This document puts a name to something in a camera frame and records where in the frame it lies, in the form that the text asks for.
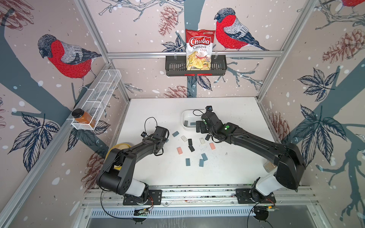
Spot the right circuit board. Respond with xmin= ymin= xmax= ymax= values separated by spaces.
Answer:
xmin=253 ymin=206 xmax=278 ymax=213

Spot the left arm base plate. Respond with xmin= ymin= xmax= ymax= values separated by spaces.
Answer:
xmin=123 ymin=190 xmax=162 ymax=206

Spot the black wire wall basket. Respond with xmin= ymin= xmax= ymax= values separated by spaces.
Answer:
xmin=165 ymin=55 xmax=227 ymax=77

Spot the clear acrylic wall shelf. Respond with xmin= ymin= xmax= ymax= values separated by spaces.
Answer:
xmin=71 ymin=69 xmax=121 ymax=131

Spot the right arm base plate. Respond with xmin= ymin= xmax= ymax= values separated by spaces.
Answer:
xmin=235 ymin=189 xmax=276 ymax=204

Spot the circuit board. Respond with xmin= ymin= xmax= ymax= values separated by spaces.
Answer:
xmin=133 ymin=209 xmax=150 ymax=217
xmin=253 ymin=206 xmax=278 ymax=213

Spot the blue eraser front left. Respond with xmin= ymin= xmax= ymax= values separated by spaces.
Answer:
xmin=185 ymin=158 xmax=191 ymax=166

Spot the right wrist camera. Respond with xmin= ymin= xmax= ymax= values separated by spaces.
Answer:
xmin=205 ymin=106 xmax=213 ymax=112

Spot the dark grey eraser lower centre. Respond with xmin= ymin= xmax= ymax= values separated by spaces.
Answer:
xmin=188 ymin=145 xmax=195 ymax=152

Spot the blue eraser front upper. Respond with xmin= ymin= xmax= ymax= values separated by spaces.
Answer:
xmin=202 ymin=154 xmax=208 ymax=161

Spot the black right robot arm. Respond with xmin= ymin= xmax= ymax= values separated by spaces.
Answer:
xmin=195 ymin=110 xmax=306 ymax=202

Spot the left black power cable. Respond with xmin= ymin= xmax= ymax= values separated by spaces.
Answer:
xmin=99 ymin=188 xmax=135 ymax=220

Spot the white eraser left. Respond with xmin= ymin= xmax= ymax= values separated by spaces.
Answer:
xmin=181 ymin=135 xmax=188 ymax=142

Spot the left circuit board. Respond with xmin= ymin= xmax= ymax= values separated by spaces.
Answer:
xmin=133 ymin=209 xmax=150 ymax=217

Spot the pink eraser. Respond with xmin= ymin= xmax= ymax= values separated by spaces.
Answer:
xmin=177 ymin=147 xmax=183 ymax=154
xmin=209 ymin=142 xmax=216 ymax=150

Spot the bottle with brown liquid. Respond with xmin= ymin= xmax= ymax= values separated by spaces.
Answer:
xmin=263 ymin=161 xmax=277 ymax=173

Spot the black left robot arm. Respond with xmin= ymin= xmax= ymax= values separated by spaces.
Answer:
xmin=96 ymin=126 xmax=170 ymax=203

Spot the orange spice jar black lid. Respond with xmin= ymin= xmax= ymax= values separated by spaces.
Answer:
xmin=71 ymin=108 xmax=96 ymax=128

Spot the white storage box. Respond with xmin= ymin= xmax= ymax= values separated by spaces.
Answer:
xmin=181 ymin=109 xmax=205 ymax=131

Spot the blue eraser top left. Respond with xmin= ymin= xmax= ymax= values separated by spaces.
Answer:
xmin=172 ymin=131 xmax=179 ymax=137

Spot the Chuba cassava chips bag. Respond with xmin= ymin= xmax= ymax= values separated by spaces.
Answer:
xmin=185 ymin=29 xmax=215 ymax=71

